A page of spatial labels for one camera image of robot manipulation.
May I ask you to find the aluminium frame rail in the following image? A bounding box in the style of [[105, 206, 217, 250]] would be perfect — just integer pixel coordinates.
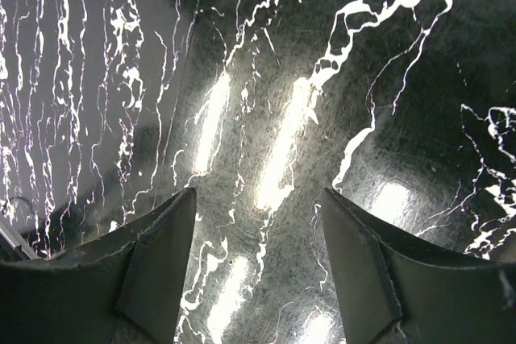
[[1, 216, 40, 262]]

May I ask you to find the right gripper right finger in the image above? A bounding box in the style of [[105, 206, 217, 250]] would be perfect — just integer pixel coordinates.
[[321, 189, 515, 343]]

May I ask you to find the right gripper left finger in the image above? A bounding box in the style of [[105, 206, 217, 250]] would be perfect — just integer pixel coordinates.
[[1, 188, 197, 343]]

